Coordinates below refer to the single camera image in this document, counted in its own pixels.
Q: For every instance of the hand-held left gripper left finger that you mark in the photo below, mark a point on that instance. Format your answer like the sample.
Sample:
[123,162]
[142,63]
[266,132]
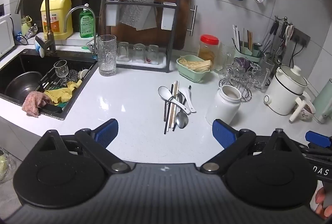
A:
[107,132]

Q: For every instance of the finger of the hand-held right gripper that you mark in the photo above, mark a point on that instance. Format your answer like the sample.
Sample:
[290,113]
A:
[317,139]

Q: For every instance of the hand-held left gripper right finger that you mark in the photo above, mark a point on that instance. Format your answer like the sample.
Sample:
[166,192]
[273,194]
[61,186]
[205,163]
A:
[223,133]

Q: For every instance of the white ceramic jar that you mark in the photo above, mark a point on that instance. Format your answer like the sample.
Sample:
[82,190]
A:
[223,110]

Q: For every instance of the embossed silver spoon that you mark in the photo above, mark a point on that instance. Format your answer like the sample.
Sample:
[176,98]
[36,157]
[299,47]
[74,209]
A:
[182,120]

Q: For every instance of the white chopstick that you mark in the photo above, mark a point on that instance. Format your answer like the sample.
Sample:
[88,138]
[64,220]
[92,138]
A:
[170,125]

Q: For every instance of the white ceramic spoon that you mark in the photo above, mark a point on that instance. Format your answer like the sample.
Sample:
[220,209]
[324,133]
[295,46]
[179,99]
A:
[186,92]
[164,91]

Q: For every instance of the person's right hand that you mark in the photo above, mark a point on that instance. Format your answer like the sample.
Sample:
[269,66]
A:
[320,199]

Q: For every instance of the floral printed mug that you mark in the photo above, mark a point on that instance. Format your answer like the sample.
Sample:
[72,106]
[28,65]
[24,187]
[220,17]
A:
[307,111]

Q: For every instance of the white electric pot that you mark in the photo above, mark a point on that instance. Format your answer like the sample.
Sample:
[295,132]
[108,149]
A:
[282,91]

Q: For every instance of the yellow cloth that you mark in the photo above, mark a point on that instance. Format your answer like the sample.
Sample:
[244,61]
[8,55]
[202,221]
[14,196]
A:
[62,93]

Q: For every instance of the black sink drain rack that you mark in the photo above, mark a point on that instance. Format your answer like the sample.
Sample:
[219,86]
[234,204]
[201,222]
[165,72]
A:
[51,109]

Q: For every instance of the group of inverted clear goblets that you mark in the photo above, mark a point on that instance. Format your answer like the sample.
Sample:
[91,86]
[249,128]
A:
[233,71]

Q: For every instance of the green plastic basket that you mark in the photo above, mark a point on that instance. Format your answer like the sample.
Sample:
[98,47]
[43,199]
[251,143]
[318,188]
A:
[192,76]

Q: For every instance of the steel wool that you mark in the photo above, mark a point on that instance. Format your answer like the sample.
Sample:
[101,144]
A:
[73,75]

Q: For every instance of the white drip tray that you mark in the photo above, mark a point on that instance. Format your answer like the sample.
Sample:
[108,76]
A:
[129,63]

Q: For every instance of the purple plastic cup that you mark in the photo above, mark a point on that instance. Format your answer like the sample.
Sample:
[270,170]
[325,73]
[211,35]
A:
[242,62]

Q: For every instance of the tall textured glass mug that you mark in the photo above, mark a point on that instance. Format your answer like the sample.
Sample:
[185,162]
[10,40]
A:
[106,58]
[267,71]

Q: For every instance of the pale dried strands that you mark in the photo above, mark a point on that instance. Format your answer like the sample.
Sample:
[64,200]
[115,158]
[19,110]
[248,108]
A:
[194,64]

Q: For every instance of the textured glass pitcher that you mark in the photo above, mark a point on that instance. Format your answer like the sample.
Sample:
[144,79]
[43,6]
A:
[224,58]

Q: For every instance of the clear stemmed glass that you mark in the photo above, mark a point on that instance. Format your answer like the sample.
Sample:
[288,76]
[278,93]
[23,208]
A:
[61,67]

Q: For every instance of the pink cloth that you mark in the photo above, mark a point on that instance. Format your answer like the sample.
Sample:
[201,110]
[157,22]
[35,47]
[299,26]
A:
[32,103]

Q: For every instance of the small clear glass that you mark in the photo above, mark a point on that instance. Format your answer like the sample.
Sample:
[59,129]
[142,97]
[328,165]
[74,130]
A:
[123,51]
[138,53]

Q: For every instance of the green utensil caddy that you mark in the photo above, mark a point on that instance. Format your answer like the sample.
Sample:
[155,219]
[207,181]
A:
[246,53]

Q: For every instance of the red-lidded plastic jar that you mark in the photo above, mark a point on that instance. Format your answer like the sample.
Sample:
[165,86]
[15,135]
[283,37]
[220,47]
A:
[207,50]

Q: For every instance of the small glass with red print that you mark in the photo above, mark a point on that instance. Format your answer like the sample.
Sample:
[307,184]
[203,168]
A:
[153,54]

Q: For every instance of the steel bowl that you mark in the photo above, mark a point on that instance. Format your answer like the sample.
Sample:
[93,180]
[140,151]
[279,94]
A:
[20,84]

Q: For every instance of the bundle of upright chopsticks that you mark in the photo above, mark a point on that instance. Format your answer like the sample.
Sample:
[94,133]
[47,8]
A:
[236,34]

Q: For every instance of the plastic bag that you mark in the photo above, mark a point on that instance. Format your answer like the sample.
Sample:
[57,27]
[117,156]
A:
[6,164]

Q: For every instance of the green dish soap bottle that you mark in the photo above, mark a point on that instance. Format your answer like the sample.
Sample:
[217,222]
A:
[86,24]

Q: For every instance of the black sink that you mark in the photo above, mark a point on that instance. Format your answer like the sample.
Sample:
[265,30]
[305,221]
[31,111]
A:
[15,63]

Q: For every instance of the row of hanging kitchen tools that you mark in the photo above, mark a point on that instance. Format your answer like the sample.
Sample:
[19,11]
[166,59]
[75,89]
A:
[273,28]

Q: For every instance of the white rack cup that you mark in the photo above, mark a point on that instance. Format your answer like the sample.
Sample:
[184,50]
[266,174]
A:
[112,15]
[167,18]

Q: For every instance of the wooden cutting board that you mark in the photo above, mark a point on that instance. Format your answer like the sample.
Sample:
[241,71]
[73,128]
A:
[181,21]

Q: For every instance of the patterned cleaver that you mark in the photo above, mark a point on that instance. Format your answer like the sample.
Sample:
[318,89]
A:
[137,11]

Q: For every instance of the small curved faucet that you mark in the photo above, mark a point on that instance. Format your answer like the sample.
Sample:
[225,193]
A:
[77,8]

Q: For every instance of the tall metal faucet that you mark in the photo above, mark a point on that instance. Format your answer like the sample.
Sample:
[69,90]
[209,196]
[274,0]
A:
[48,19]

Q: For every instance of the yellow detergent jug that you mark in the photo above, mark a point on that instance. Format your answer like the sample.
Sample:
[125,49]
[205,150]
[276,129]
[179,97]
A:
[57,14]

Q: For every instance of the small green kettle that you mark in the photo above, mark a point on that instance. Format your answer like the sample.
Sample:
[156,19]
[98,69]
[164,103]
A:
[26,27]

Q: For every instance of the white appliance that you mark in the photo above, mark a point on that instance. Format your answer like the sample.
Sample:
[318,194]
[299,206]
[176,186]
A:
[6,34]

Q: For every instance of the black dish rack frame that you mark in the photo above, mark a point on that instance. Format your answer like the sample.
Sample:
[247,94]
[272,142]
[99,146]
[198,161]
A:
[171,58]

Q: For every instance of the dark wall outlet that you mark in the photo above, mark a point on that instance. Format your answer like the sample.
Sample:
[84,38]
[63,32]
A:
[302,38]

